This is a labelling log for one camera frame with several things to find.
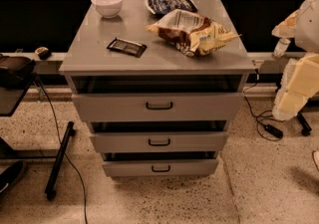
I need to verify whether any white bowl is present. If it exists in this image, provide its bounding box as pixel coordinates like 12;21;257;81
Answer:
91;0;124;18

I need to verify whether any grey top drawer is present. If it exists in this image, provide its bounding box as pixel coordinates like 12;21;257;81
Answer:
73;93;242;121

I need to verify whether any black power adapter cable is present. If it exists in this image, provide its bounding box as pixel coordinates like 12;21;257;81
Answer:
242;68;285;142

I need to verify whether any black flat snack packet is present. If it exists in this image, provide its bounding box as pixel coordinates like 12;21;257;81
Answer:
107;38;147;58

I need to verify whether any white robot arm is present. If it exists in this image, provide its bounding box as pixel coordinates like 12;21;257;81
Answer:
271;0;319;120

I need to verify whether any black bag on table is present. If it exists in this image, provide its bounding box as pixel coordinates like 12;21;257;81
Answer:
0;55;36;89

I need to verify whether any black table leg base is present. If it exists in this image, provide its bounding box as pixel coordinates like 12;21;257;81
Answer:
45;121;75;201

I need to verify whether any black shoe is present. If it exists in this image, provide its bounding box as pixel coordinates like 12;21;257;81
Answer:
0;160;27;196

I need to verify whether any black stand leg right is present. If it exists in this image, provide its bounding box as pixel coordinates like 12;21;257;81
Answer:
297;112;312;136

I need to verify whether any grey bottom drawer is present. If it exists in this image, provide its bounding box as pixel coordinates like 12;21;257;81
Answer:
103;159;218;177

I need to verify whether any grey drawer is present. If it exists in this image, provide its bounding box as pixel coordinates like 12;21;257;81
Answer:
90;131;228;153
103;159;218;177
73;93;242;121

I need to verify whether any brown yellow chip bag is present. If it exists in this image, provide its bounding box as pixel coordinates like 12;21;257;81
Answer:
146;9;238;57

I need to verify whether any dark side table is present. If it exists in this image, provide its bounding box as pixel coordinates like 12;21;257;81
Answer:
0;73;37;116

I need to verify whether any yellow black tape measure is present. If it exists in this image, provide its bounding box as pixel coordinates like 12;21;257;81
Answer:
35;47;52;60

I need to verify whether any blue snack bag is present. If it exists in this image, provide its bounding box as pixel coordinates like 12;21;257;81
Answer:
145;0;197;16

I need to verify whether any grey drawer cabinet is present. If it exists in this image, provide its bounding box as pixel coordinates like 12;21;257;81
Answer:
60;0;254;163

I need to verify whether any clear plastic bottle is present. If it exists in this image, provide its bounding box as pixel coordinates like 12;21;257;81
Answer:
272;38;291;59

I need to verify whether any black floor cable left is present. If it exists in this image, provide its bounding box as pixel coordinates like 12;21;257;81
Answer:
34;76;90;224

